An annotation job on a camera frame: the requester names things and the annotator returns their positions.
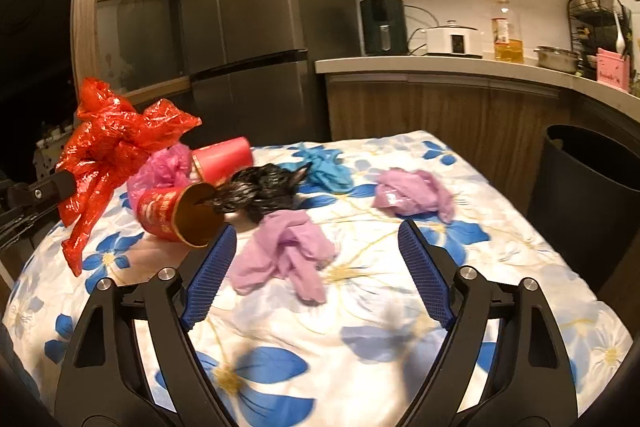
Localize pink plastic bag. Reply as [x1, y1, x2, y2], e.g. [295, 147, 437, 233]
[127, 144, 194, 208]

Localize black power cable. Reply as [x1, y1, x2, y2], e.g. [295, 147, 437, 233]
[405, 4, 437, 56]

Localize blue plastic bag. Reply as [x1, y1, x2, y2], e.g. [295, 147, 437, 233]
[292, 144, 354, 194]

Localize white plastic spoon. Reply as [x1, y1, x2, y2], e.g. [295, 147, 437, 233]
[615, 9, 629, 56]

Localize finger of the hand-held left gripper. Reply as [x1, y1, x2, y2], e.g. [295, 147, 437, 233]
[0, 206, 55, 253]
[7, 169, 76, 212]

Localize dark grey refrigerator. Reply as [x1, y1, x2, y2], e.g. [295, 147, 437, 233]
[177, 0, 362, 148]

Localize black air fryer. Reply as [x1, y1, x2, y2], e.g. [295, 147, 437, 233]
[360, 0, 408, 56]

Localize wooden framed glass door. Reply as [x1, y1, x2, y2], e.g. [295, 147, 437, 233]
[72, 0, 201, 108]

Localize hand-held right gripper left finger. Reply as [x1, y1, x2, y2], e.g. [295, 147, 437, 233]
[54, 223, 238, 427]

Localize cooking oil bottle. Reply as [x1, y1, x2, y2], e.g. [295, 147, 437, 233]
[490, 0, 525, 64]

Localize black trash bin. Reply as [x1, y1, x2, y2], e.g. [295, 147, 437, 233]
[527, 124, 640, 281]

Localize red paper cup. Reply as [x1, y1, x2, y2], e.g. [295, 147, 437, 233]
[137, 182, 226, 249]
[191, 136, 253, 186]

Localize wooden kitchen counter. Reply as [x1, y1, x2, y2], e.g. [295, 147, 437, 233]
[315, 56, 640, 219]

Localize black dish rack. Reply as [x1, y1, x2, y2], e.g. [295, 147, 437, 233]
[567, 0, 632, 76]

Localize white electric cooker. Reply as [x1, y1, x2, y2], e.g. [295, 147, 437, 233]
[426, 21, 484, 58]

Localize floral printed blanket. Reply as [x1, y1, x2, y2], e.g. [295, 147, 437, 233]
[2, 129, 633, 427]

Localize black plastic bag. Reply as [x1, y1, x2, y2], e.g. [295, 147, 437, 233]
[210, 163, 313, 226]

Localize pink utensil holder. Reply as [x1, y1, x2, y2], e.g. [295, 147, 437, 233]
[596, 48, 631, 94]

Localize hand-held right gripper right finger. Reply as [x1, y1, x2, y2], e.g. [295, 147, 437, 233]
[397, 219, 581, 427]

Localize stainless steel pot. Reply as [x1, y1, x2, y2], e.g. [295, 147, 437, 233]
[534, 46, 581, 74]

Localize red plastic bag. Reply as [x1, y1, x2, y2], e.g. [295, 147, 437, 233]
[55, 77, 203, 278]

